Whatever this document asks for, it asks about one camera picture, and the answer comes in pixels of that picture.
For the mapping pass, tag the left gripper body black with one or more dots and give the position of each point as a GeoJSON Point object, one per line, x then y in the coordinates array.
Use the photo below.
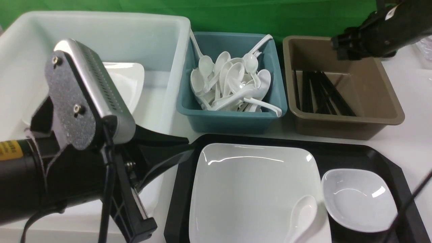
{"type": "Point", "coordinates": [70, 177]}

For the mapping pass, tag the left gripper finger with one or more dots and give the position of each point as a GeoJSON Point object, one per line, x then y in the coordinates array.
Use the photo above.
{"type": "Point", "coordinates": [150, 163]}
{"type": "Point", "coordinates": [160, 145]}

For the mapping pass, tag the large white square plate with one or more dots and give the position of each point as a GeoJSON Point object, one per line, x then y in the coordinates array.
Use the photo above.
{"type": "Point", "coordinates": [245, 194]}

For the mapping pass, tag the white soup spoon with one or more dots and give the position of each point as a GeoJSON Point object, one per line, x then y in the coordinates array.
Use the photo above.
{"type": "Point", "coordinates": [301, 218]}

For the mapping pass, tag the small white sauce dish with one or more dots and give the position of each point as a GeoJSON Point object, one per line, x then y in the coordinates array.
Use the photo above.
{"type": "Point", "coordinates": [359, 200]}

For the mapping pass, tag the black chopstick pair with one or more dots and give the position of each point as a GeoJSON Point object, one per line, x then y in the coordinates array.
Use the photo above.
{"type": "Point", "coordinates": [401, 213]}

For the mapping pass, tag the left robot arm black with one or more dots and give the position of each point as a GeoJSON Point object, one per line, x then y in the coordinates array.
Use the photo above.
{"type": "Point", "coordinates": [20, 184]}

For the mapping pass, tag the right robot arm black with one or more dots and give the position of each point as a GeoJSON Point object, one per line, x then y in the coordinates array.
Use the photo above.
{"type": "Point", "coordinates": [385, 31]}

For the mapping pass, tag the white square plate in tub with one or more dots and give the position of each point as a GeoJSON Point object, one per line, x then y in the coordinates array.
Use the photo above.
{"type": "Point", "coordinates": [128, 78]}

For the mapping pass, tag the large white plastic tub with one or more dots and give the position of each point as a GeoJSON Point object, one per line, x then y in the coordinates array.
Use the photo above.
{"type": "Point", "coordinates": [158, 42]}

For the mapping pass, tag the white spoon leaning on rim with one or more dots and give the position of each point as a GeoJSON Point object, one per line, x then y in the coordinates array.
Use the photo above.
{"type": "Point", "coordinates": [205, 63]}

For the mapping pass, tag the teal plastic bin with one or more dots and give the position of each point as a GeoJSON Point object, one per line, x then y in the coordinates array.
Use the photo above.
{"type": "Point", "coordinates": [237, 44]}

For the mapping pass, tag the black chopsticks in bin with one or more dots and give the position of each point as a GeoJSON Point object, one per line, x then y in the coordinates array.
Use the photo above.
{"type": "Point", "coordinates": [318, 92]}

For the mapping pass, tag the brown plastic bin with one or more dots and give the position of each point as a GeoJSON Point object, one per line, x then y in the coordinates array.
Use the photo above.
{"type": "Point", "coordinates": [367, 89]}

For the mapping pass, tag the green backdrop cloth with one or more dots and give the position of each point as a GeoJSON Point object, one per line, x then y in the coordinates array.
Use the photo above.
{"type": "Point", "coordinates": [280, 18]}

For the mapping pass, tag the black serving tray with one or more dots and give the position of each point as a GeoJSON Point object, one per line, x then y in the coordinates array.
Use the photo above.
{"type": "Point", "coordinates": [328, 156]}

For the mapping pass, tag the clear plastic wrap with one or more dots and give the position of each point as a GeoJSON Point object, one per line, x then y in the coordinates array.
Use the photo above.
{"type": "Point", "coordinates": [425, 49]}

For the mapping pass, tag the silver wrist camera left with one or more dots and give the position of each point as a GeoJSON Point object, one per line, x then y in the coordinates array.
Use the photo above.
{"type": "Point", "coordinates": [85, 98]}

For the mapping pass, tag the white spoon front handle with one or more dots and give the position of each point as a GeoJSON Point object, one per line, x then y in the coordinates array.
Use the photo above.
{"type": "Point", "coordinates": [275, 109]}

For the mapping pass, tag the white spoon long handle top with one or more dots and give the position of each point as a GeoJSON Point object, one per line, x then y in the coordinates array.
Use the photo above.
{"type": "Point", "coordinates": [249, 59]}

